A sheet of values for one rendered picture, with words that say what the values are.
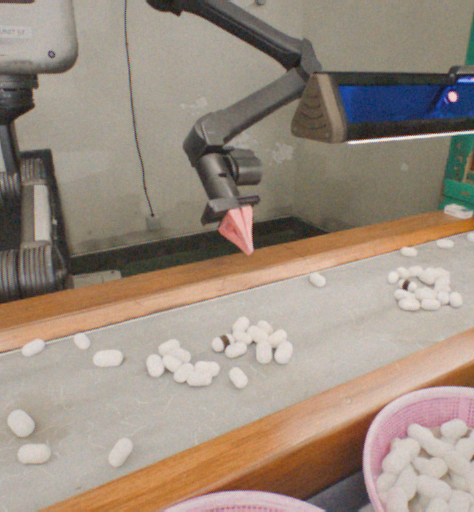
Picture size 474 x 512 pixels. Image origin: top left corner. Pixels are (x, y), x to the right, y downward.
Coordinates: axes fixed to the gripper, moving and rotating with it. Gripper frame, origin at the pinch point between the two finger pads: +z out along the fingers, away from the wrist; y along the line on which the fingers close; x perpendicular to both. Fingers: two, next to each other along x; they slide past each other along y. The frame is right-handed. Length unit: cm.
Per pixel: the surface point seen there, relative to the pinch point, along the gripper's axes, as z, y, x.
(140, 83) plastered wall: -163, 41, 104
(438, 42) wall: -93, 154, 23
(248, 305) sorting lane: 8.6, -2.3, 4.2
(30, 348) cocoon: 5.8, -36.6, 4.1
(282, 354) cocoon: 20.0, -6.6, -7.8
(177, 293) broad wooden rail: 2.1, -12.6, 7.0
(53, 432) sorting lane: 19.2, -35.9, -5.0
